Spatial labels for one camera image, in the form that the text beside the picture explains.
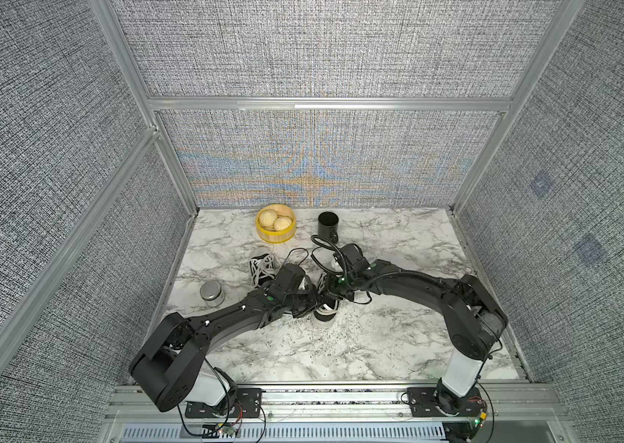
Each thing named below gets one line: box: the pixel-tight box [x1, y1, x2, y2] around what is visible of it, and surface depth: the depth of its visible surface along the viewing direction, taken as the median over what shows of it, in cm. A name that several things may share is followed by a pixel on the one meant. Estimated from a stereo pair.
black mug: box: [317, 211, 340, 245], surface depth 107 cm
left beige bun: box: [259, 209, 278, 228], surface depth 112 cm
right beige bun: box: [273, 215, 293, 231], surface depth 109 cm
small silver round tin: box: [199, 280, 226, 307], surface depth 91 cm
